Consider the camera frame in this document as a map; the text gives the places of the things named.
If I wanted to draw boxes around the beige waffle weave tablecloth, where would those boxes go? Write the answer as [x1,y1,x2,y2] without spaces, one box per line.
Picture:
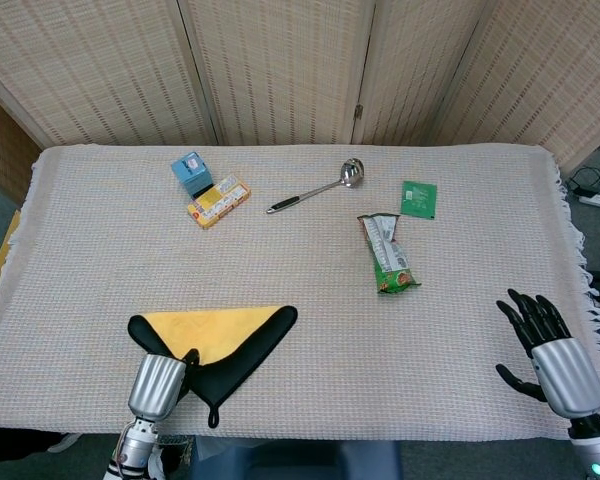
[0,143,600,444]

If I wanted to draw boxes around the steel ladle with black handle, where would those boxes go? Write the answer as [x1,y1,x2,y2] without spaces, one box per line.
[265,157,365,215]

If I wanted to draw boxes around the small green sachet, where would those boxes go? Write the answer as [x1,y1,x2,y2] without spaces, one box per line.
[400,180,438,220]

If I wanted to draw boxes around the dark blue robot torso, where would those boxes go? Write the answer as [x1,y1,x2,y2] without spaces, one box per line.
[193,434,402,480]

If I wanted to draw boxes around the yellow flat carton box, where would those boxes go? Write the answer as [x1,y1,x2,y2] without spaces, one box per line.
[186,174,252,231]

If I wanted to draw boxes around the light blue carton box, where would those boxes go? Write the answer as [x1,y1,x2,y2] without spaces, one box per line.
[170,151,214,199]

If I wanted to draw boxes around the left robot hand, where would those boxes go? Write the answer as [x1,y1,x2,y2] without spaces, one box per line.
[127,348,202,422]

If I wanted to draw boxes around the green snack bag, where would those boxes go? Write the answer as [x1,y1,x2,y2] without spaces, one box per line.
[356,212,423,295]

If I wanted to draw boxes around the black yellow oven mitt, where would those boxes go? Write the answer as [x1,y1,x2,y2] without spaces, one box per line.
[127,304,299,430]

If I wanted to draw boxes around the woven bamboo folding screen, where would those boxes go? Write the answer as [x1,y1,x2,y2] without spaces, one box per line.
[0,0,600,171]

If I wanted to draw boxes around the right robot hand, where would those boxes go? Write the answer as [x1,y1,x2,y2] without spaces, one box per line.
[494,288,600,419]

